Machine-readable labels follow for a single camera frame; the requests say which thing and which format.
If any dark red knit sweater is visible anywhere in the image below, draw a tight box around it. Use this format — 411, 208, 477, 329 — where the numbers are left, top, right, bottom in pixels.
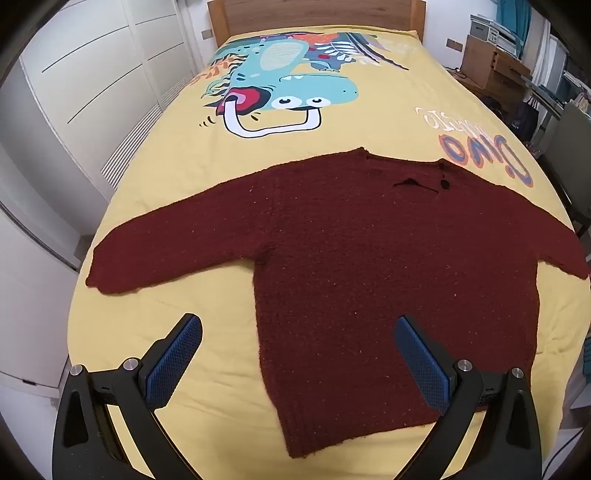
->
86, 149, 589, 458

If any grey chair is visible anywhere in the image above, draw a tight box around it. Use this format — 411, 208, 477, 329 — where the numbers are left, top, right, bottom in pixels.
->
538, 103, 591, 229

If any dark hanging bag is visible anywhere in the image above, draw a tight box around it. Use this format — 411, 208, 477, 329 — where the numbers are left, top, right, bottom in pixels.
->
509, 101, 539, 142

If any white wardrobe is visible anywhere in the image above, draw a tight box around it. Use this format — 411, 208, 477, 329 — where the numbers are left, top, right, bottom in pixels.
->
1, 0, 202, 398

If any wooden drawer cabinet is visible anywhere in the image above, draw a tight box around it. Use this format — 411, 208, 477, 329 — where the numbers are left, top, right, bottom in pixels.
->
460, 35, 531, 111

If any yellow dinosaur print bedspread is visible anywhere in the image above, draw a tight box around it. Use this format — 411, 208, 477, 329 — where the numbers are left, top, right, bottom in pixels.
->
68, 25, 567, 479

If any white storage box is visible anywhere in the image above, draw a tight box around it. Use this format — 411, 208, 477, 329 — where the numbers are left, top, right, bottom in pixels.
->
470, 15, 523, 58

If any teal curtain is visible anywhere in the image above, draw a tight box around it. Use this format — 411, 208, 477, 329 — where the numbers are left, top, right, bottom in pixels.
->
496, 0, 532, 56

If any wooden headboard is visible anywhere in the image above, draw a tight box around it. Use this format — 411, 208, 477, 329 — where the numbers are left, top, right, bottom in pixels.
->
207, 0, 427, 44

